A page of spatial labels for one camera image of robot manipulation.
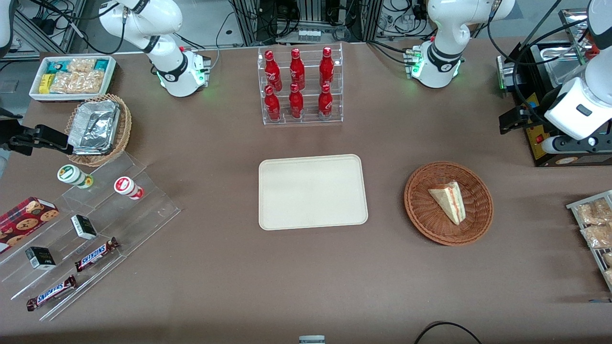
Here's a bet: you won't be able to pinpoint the triangular sandwich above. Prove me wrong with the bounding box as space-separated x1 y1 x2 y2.
427 181 467 226

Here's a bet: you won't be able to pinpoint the light wicker basket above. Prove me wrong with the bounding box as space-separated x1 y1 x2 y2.
65 94 132 167

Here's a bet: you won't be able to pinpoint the tray of packaged crackers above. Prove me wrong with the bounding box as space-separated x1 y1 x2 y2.
566 190 612 293

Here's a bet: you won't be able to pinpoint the round brown wicker basket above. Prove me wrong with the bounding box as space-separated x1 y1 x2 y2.
404 161 494 247

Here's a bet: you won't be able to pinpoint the beige plastic tray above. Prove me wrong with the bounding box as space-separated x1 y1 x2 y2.
258 154 369 231

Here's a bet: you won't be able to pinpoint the green lid cup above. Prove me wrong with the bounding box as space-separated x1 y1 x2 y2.
57 164 94 190

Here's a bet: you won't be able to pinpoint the aluminium foil containers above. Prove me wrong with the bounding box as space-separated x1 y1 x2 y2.
67 99 121 156

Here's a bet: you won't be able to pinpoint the black hot food display case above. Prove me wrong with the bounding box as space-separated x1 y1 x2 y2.
496 7 612 168

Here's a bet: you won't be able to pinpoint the white rectangular snack bin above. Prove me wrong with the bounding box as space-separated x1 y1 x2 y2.
29 55 117 102

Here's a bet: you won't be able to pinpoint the large clear cracker bag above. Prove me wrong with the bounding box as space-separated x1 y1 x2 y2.
50 70 106 95

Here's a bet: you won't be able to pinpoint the red cookie box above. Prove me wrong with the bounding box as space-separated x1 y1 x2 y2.
0 196 60 254

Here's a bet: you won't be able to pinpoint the small clear cracker bag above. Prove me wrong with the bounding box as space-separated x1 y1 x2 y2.
67 58 97 74

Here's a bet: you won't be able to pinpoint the red lid cup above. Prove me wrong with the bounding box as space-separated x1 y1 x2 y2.
114 176 144 200

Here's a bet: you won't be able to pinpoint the small black box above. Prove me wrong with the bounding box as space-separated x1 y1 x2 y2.
71 215 98 240
25 247 57 271

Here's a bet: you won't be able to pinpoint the clear acrylic step stand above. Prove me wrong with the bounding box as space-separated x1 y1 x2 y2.
0 152 181 322

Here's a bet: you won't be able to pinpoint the snickers bar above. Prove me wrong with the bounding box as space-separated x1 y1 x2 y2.
26 275 78 312
74 237 120 273

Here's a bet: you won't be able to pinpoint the aluminium equipment rack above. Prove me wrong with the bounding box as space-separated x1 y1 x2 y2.
229 0 383 46

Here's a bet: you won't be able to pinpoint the red cola bottle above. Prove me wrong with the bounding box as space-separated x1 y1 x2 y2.
319 46 335 89
288 83 305 119
317 84 334 120
264 85 282 122
289 48 306 90
264 50 283 92

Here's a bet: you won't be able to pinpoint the clear acrylic bottle rack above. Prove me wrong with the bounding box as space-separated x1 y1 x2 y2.
257 43 344 126

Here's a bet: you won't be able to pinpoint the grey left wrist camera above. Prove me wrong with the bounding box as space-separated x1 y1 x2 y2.
543 135 612 154

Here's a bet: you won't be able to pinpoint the black cable loop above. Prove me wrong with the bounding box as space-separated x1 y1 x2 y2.
414 321 483 344

